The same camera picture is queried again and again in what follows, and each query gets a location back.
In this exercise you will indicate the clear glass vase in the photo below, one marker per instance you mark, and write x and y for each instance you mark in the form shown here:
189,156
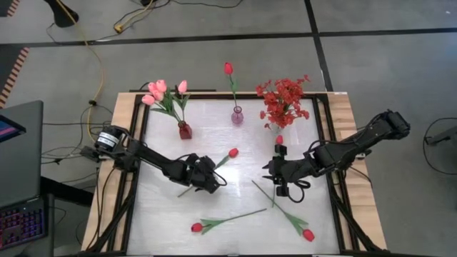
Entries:
276,128

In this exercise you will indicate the purple glass vase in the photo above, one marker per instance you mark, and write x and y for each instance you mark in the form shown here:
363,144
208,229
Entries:
237,117

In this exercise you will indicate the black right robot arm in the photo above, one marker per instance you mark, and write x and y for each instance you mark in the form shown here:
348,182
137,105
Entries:
357,141

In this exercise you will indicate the orange striped black mat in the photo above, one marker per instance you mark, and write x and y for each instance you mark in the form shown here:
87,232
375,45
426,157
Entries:
16,71
10,7

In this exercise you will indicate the grey stand foot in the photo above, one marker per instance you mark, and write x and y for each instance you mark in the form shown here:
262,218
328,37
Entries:
444,135

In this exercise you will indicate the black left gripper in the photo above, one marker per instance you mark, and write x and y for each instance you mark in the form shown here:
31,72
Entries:
198,173

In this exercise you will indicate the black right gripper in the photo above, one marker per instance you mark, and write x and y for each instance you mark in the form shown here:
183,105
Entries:
294,170

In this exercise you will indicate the grey laptop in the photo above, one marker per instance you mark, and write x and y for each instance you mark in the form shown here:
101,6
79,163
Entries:
21,171

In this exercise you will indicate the red artificial tulip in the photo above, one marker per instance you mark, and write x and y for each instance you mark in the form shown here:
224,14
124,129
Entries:
233,152
196,227
308,235
228,68
279,139

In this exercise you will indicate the small lit screen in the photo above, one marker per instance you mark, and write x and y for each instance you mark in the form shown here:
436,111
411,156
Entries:
9,130

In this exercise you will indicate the black table frame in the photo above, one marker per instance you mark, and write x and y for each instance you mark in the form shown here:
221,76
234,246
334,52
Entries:
207,96

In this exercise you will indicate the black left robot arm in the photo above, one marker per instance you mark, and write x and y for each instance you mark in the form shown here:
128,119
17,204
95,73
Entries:
150,158

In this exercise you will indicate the red glass vase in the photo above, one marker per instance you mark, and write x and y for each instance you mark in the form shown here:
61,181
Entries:
185,131

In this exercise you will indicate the black stand base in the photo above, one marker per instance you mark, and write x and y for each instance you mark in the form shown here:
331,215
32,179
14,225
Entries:
64,16

